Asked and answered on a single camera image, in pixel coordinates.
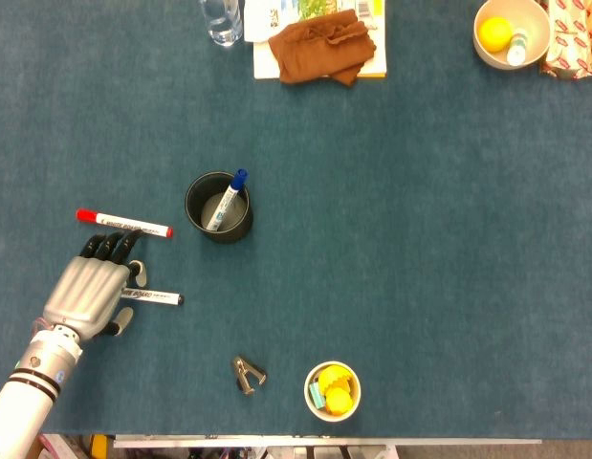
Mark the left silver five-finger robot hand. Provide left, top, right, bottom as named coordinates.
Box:
left=41, top=229, right=148, bottom=343

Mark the black cap whiteboard marker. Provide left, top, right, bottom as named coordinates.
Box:
left=119, top=288, right=186, bottom=307

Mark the red cap whiteboard marker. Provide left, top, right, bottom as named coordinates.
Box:
left=76, top=208, right=174, bottom=239

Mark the black mesh pen holder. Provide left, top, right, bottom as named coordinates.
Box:
left=184, top=171, right=254, bottom=244

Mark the blue cap whiteboard marker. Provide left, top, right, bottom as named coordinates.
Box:
left=205, top=168, right=250, bottom=232

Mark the dark metal staple remover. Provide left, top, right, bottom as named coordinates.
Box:
left=231, top=355, right=268, bottom=397

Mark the yellow cracked eggshell toy half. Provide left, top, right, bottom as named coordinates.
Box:
left=318, top=364, right=354, bottom=391

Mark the yellow round eggshell toy half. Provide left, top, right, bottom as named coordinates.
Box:
left=324, top=385, right=355, bottom=415

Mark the small cream cup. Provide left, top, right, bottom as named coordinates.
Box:
left=303, top=361, right=362, bottom=424

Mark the white book with yellow edge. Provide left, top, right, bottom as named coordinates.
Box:
left=252, top=0, right=387, bottom=80

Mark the clear plastic water bottle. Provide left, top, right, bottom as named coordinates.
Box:
left=198, top=0, right=245, bottom=48

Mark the blue felt table cover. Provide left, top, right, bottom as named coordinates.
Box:
left=0, top=0, right=592, bottom=441

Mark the white printed plastic bag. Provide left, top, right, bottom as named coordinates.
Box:
left=242, top=0, right=373, bottom=43

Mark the brown folded cloth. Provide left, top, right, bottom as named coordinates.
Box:
left=267, top=9, right=377, bottom=88

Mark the yellow ball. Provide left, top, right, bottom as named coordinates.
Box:
left=477, top=16, right=515, bottom=53

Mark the small white bottle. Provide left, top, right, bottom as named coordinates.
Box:
left=506, top=29, right=530, bottom=67

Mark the large cream bowl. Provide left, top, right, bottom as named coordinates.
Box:
left=472, top=0, right=551, bottom=72

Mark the red patterned paper snack bag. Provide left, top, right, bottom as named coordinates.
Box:
left=538, top=0, right=592, bottom=80

